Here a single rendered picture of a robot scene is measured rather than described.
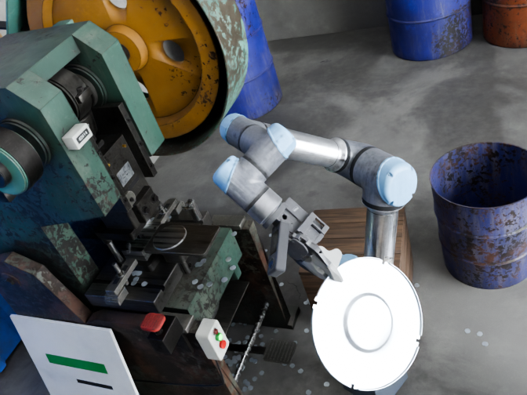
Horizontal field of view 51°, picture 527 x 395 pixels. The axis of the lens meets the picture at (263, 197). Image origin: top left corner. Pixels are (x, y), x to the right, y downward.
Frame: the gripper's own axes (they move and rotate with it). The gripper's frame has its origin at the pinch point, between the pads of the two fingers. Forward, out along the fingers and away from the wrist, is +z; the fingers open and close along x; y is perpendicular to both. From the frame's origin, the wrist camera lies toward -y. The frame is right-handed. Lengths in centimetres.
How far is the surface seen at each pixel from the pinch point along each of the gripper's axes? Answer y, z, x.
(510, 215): 95, 48, 40
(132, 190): 11, -58, 63
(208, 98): 48, -61, 49
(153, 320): -16, -24, 63
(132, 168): 15, -62, 60
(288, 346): 23, 23, 101
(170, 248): 8, -36, 72
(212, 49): 51, -68, 31
